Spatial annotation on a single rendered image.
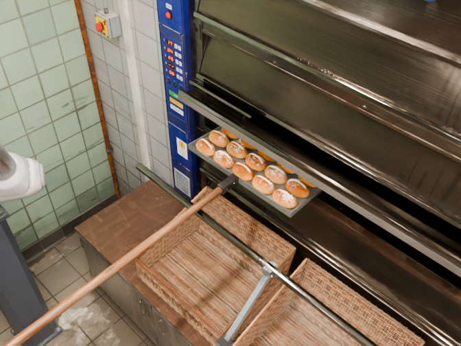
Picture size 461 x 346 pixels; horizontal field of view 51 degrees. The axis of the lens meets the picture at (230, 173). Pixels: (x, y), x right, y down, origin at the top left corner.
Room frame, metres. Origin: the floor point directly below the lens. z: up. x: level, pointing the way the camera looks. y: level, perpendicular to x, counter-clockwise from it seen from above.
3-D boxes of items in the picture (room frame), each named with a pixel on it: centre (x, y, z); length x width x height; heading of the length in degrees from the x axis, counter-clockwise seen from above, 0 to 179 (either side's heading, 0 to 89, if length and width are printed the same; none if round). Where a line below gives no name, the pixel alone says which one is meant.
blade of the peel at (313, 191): (1.48, -0.14, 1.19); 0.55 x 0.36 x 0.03; 48
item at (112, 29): (2.08, 0.58, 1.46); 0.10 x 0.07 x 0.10; 47
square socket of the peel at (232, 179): (1.31, 0.01, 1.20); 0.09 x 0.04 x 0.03; 138
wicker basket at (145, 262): (1.28, 0.07, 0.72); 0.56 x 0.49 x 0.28; 48
